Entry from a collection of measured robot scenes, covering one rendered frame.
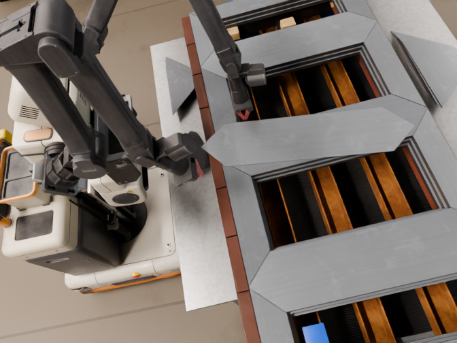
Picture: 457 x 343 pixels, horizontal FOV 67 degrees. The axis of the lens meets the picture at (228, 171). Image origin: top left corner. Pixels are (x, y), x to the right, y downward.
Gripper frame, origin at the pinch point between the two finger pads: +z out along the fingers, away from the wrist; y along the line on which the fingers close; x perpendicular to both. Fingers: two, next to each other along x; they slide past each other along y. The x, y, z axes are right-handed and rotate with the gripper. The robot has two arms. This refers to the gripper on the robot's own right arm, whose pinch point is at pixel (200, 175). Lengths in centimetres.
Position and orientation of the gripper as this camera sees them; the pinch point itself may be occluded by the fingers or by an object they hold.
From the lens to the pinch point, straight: 108.2
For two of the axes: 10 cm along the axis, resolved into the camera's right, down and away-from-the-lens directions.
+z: 5.5, 2.9, 7.8
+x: -8.2, 3.8, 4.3
